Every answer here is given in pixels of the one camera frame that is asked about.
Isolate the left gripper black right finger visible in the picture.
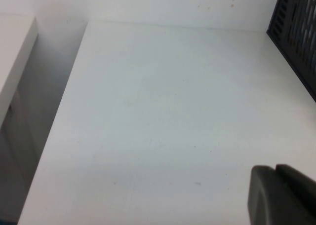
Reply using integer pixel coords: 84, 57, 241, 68
276, 163, 316, 225

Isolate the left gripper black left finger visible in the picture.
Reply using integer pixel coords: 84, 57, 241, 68
248, 165, 302, 225

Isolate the black plastic book stand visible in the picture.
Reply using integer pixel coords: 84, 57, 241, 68
266, 0, 316, 102

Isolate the white side cabinet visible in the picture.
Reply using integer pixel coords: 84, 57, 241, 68
0, 14, 50, 223

